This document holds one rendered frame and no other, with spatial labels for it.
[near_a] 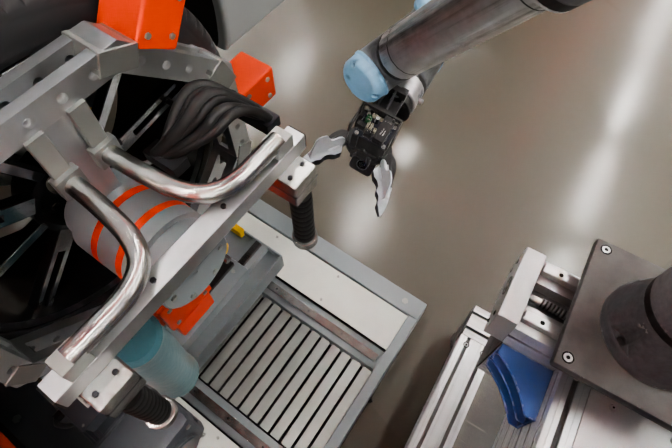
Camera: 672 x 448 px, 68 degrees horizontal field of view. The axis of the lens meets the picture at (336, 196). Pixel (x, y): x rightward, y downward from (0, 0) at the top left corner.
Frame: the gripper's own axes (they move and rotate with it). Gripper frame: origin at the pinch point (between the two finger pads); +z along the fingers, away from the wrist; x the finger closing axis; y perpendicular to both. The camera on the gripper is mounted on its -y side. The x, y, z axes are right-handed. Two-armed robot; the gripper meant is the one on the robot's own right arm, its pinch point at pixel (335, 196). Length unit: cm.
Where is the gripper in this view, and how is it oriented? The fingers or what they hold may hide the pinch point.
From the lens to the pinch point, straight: 78.9
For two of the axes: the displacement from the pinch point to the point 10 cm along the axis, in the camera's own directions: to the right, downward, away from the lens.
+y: 1.3, -4.2, -9.0
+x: 8.7, 4.9, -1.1
